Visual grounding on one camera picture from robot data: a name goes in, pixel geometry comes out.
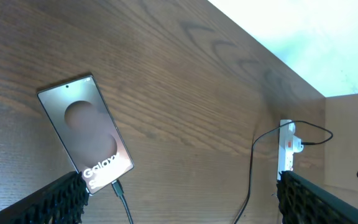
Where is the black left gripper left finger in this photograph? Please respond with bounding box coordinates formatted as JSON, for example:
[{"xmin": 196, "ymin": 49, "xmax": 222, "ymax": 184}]
[{"xmin": 0, "ymin": 171, "xmax": 89, "ymax": 224}]

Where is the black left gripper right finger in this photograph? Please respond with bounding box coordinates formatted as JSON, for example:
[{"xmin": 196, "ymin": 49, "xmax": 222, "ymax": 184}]
[{"xmin": 277, "ymin": 171, "xmax": 358, "ymax": 224}]

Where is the black usb charging cable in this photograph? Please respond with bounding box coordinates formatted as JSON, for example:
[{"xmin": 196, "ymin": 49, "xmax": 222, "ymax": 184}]
[{"xmin": 110, "ymin": 120, "xmax": 334, "ymax": 224}]

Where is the galaxy smartphone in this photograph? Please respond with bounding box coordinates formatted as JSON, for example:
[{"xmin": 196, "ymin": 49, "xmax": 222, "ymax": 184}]
[{"xmin": 37, "ymin": 74, "xmax": 134, "ymax": 195}]

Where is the white usb charger adapter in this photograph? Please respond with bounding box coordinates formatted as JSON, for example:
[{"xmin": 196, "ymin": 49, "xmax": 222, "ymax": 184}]
[{"xmin": 292, "ymin": 136, "xmax": 304, "ymax": 153}]

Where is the white power strip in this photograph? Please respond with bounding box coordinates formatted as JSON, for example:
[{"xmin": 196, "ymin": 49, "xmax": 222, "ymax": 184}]
[{"xmin": 277, "ymin": 119, "xmax": 295, "ymax": 180}]

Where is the brown cardboard panel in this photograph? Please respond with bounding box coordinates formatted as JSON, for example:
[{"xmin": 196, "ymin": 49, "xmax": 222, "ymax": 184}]
[{"xmin": 324, "ymin": 94, "xmax": 358, "ymax": 191}]

